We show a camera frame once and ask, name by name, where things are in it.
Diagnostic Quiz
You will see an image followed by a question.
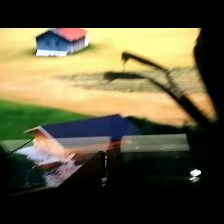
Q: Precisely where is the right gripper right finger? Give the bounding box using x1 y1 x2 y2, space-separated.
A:
106 149 145 197

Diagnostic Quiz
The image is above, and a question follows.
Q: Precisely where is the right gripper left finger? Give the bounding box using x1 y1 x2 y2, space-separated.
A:
67 150 107 197

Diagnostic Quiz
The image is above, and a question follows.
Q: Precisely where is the black clothes hanger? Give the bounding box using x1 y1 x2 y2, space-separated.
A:
103 51 217 129

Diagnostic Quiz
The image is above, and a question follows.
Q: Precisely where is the black garment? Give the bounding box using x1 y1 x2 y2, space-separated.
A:
186 27 224 197

